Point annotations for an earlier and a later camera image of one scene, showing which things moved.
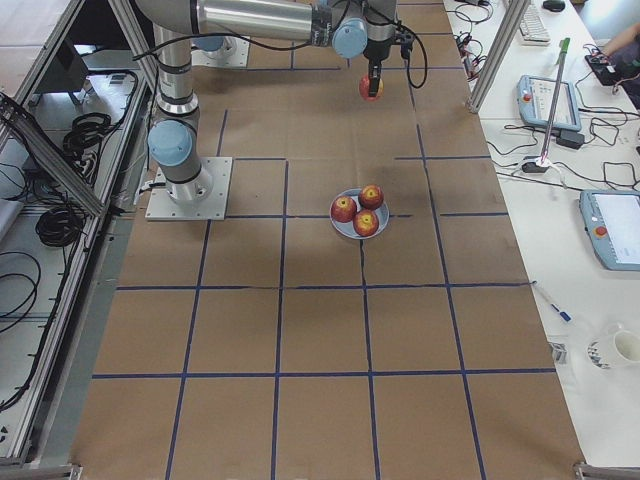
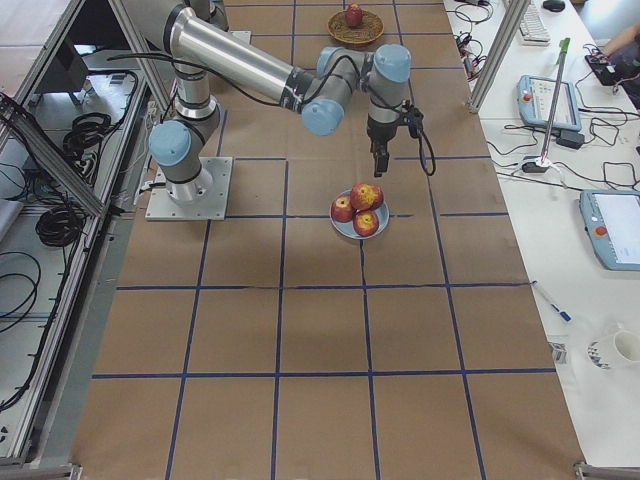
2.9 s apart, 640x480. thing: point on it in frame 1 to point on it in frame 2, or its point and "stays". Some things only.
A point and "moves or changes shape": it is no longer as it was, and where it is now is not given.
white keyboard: x=532 y=28 stays
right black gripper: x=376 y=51 to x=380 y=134
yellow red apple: x=364 y=86 moves or changes shape
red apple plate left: x=343 y=209 stays
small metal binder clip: x=559 y=352 stays
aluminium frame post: x=496 y=54 stays
